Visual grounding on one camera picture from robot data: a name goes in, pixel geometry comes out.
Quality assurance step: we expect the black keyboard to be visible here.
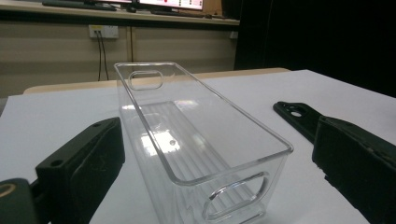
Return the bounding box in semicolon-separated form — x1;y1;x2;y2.
150;8;204;19
41;0;118;12

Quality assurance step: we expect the black wall cable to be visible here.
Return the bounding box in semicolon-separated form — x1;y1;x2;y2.
96;31;104;82
100;31;110;81

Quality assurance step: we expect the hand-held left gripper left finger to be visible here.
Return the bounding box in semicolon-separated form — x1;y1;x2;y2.
35;116;126;224

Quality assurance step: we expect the white wall outlet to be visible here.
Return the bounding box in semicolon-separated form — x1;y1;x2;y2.
88;24;120;39

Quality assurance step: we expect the clear plastic storage bin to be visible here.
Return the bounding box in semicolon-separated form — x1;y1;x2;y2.
113;61;294;224

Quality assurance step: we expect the white table sheet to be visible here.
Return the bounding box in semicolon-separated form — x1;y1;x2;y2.
0;68;396;224

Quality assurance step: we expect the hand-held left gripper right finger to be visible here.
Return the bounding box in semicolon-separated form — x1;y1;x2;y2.
311;115;396;224

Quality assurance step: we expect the computer monitor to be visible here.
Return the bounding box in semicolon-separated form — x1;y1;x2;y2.
138;0;205;11

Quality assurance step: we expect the background desk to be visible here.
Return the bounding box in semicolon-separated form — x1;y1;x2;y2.
0;0;241;27

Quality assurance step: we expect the black curtain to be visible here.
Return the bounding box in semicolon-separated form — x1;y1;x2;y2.
233;0;396;98

